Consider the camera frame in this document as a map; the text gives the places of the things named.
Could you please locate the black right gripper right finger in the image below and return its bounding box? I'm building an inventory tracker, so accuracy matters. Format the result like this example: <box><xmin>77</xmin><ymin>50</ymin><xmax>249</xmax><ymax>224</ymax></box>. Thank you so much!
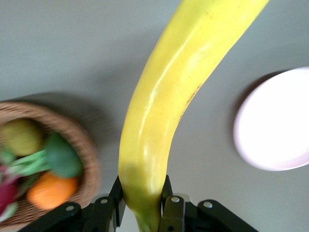
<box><xmin>157</xmin><ymin>174</ymin><xmax>259</xmax><ymax>232</ymax></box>

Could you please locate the pink dragon fruit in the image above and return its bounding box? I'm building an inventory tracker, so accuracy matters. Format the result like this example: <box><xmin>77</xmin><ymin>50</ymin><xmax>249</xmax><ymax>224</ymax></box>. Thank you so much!
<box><xmin>0</xmin><ymin>149</ymin><xmax>48</xmax><ymax>222</ymax></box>

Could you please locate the olive green round fruit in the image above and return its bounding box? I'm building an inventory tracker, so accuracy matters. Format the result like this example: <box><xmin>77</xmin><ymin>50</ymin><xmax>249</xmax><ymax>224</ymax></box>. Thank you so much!
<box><xmin>1</xmin><ymin>118</ymin><xmax>44</xmax><ymax>157</ymax></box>

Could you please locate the yellow banana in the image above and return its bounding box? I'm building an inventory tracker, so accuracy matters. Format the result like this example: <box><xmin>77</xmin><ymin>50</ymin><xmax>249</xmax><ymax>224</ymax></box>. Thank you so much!
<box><xmin>117</xmin><ymin>0</ymin><xmax>270</xmax><ymax>232</ymax></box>

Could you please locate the brown wicker basket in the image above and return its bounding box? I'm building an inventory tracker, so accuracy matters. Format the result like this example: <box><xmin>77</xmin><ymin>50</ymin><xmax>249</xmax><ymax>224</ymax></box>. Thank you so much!
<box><xmin>0</xmin><ymin>101</ymin><xmax>101</xmax><ymax>232</ymax></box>

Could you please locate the brown table cover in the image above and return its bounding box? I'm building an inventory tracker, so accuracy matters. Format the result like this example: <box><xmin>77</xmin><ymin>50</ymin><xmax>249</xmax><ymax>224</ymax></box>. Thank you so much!
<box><xmin>0</xmin><ymin>0</ymin><xmax>309</xmax><ymax>232</ymax></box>

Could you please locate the pink round plate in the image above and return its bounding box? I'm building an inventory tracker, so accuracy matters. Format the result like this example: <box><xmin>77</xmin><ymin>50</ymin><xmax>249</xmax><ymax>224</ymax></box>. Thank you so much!
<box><xmin>233</xmin><ymin>66</ymin><xmax>309</xmax><ymax>172</ymax></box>

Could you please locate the orange fruit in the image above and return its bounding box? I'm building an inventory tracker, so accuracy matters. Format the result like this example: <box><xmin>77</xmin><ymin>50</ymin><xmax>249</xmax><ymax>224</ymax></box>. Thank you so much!
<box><xmin>26</xmin><ymin>172</ymin><xmax>79</xmax><ymax>210</ymax></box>

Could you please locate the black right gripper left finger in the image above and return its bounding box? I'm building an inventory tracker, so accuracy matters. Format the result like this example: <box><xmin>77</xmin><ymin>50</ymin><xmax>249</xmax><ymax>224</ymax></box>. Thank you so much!
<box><xmin>18</xmin><ymin>175</ymin><xmax>126</xmax><ymax>232</ymax></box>

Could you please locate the dark green oval fruit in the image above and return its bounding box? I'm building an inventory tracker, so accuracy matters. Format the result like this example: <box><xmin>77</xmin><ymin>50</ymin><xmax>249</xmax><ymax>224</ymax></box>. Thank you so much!
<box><xmin>43</xmin><ymin>132</ymin><xmax>84</xmax><ymax>179</ymax></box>

